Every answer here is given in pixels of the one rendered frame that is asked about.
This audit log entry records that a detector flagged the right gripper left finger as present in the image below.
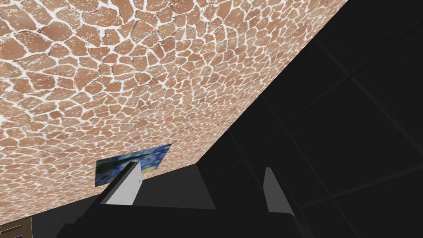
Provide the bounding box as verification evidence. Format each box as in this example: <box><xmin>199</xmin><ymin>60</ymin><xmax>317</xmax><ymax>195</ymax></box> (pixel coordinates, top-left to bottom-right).
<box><xmin>99</xmin><ymin>161</ymin><xmax>143</xmax><ymax>206</ymax></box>

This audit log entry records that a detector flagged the blue swirly painting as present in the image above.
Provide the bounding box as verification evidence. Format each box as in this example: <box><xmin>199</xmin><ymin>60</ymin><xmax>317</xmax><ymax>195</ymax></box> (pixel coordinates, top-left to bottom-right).
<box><xmin>95</xmin><ymin>143</ymin><xmax>172</xmax><ymax>188</ymax></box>

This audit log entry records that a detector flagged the brown wooden cabinet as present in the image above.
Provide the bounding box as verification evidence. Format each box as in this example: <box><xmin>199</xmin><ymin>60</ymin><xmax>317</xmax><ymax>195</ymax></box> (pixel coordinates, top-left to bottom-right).
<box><xmin>0</xmin><ymin>217</ymin><xmax>33</xmax><ymax>238</ymax></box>

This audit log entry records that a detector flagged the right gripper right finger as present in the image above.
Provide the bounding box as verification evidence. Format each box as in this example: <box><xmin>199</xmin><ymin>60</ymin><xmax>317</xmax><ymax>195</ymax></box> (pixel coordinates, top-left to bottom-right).
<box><xmin>263</xmin><ymin>167</ymin><xmax>296</xmax><ymax>218</ymax></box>

